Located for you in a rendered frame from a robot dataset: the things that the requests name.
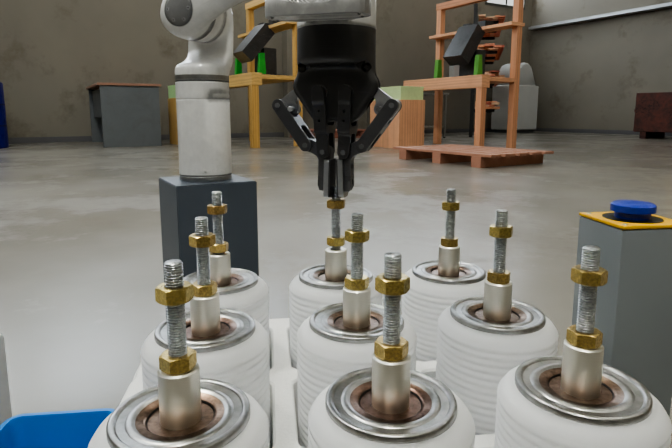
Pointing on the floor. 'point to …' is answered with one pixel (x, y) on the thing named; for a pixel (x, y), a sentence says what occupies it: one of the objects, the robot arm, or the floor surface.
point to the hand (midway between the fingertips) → (336, 177)
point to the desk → (125, 114)
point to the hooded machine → (526, 123)
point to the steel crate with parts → (653, 114)
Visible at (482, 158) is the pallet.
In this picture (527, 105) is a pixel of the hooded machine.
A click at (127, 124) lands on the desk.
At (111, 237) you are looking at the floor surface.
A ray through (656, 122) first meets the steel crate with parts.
